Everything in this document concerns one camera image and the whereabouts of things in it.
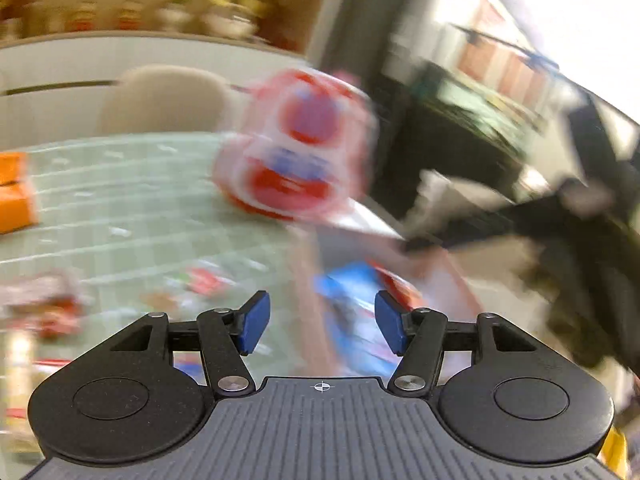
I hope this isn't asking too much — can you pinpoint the blue white snack packet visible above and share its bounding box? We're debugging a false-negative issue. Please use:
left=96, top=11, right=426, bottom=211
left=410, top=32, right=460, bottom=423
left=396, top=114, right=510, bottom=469
left=314, top=260, right=423, bottom=377

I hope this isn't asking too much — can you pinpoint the gold red figurine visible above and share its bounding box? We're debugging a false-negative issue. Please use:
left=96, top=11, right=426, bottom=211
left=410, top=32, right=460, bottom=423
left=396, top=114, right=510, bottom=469
left=116, top=2, right=147, bottom=32
left=70, top=2, right=99, bottom=32

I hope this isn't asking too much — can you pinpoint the red white rabbit bag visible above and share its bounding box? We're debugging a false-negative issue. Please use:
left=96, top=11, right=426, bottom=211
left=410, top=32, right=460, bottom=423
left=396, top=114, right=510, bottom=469
left=212, top=67, right=377, bottom=223

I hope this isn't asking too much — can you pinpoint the orange paper box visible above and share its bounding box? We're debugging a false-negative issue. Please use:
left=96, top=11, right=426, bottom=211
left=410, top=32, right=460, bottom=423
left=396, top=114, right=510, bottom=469
left=0, top=152, right=40, bottom=234

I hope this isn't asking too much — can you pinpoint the yellow red cartoon snack packet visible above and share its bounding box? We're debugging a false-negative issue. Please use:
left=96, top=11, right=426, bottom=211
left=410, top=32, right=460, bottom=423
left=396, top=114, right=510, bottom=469
left=184, top=264, right=234, bottom=302

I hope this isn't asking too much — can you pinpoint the green grid tablecloth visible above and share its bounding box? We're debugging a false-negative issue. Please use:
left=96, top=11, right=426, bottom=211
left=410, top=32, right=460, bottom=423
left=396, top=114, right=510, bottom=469
left=0, top=130, right=407, bottom=377

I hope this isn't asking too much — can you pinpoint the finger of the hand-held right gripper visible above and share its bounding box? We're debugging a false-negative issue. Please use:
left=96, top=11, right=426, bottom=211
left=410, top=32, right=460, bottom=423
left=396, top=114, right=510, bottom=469
left=404, top=201, right=521, bottom=256

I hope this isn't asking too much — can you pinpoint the beige chair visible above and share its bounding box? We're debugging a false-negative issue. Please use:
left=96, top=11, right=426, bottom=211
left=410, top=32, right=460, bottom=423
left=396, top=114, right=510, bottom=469
left=96, top=64, right=237, bottom=137

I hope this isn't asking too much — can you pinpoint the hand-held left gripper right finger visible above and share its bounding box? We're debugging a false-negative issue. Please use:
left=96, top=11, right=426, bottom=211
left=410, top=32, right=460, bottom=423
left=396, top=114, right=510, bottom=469
left=376, top=291, right=571, bottom=395

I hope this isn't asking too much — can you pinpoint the red dried snack packet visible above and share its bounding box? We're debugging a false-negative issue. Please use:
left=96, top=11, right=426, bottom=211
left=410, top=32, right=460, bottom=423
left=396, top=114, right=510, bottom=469
left=0, top=269, right=87, bottom=339

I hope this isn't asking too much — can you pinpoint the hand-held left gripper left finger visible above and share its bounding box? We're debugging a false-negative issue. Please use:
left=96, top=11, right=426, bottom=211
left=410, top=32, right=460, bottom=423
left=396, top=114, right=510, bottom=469
left=75, top=291, right=271, bottom=397

